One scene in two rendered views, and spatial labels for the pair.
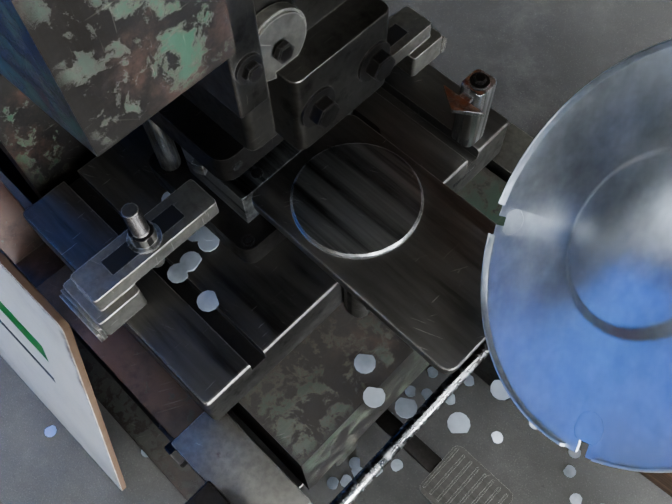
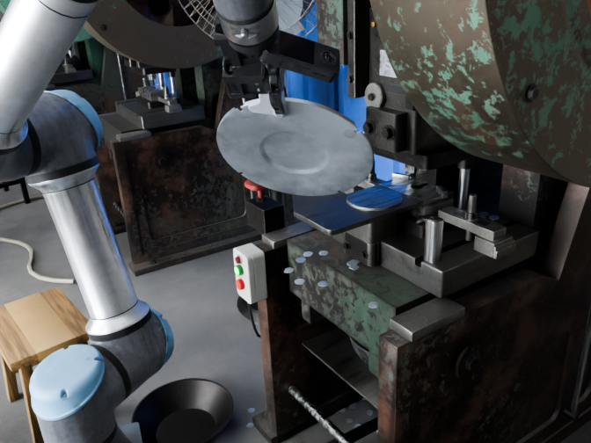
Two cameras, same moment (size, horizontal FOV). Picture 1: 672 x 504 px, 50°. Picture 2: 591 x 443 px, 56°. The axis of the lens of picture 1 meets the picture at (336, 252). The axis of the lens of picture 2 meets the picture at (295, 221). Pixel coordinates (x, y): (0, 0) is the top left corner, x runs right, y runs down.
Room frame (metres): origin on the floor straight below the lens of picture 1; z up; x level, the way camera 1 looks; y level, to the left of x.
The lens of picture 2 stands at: (0.39, -1.18, 1.24)
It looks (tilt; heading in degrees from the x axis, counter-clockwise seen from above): 24 degrees down; 101
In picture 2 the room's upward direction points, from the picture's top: 3 degrees counter-clockwise
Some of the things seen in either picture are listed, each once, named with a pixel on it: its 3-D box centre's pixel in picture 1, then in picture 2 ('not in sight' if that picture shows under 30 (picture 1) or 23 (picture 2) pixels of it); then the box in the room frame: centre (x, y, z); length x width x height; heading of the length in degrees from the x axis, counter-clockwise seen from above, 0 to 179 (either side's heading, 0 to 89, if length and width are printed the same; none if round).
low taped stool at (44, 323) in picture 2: not in sight; (48, 366); (-0.65, 0.08, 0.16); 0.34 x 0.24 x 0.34; 139
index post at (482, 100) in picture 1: (473, 107); (433, 237); (0.47, -0.15, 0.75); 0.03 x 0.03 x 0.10; 43
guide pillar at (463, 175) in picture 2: not in sight; (463, 179); (0.54, 0.05, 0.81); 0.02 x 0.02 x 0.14
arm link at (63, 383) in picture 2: not in sight; (76, 395); (-0.12, -0.51, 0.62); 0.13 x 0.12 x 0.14; 72
